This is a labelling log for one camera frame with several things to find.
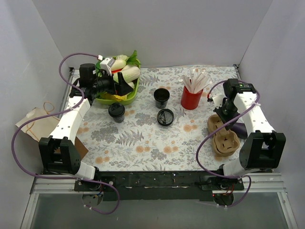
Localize black coffee cups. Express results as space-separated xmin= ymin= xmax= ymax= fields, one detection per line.
xmin=153 ymin=88 xmax=170 ymax=109

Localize black coffee cup lid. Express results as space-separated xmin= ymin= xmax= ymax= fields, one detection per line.
xmin=157 ymin=109 xmax=174 ymax=126

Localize brown paper takeout bag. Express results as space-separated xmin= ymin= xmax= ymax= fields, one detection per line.
xmin=15 ymin=102 xmax=89 ymax=159

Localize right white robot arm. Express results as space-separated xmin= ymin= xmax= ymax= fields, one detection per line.
xmin=212 ymin=79 xmax=286 ymax=190

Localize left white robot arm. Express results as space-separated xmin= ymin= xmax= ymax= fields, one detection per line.
xmin=39 ymin=62 xmax=140 ymax=191

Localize green vegetable tray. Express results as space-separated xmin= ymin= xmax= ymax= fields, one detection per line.
xmin=94 ymin=56 xmax=141 ymax=105

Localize large napa cabbage toy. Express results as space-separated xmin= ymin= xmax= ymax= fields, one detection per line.
xmin=113 ymin=66 xmax=141 ymax=83

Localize purple toy eggplant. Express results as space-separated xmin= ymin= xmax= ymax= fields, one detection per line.
xmin=231 ymin=122 xmax=248 ymax=140

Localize white radish toy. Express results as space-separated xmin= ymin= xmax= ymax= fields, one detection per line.
xmin=111 ymin=59 xmax=126 ymax=72

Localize cardboard cup carrier tray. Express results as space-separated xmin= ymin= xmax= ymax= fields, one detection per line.
xmin=207 ymin=114 xmax=240 ymax=157

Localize red straw holder cup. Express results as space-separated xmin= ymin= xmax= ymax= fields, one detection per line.
xmin=181 ymin=87 xmax=203 ymax=110

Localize white wrapped straws bundle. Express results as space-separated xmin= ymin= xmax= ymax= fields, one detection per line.
xmin=180 ymin=68 xmax=212 ymax=94

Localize floral table mat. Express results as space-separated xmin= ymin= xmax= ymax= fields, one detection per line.
xmin=77 ymin=66 xmax=239 ymax=171

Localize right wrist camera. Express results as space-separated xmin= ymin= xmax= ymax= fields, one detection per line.
xmin=207 ymin=94 xmax=225 ymax=108

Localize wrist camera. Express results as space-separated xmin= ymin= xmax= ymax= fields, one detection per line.
xmin=100 ymin=57 xmax=115 ymax=75
xmin=207 ymin=94 xmax=225 ymax=108

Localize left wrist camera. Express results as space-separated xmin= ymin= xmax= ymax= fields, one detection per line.
xmin=100 ymin=57 xmax=115 ymax=75

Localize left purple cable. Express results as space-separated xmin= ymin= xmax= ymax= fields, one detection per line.
xmin=11 ymin=52 xmax=121 ymax=215

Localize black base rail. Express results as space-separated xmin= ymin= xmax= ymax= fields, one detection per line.
xmin=74 ymin=171 xmax=244 ymax=201

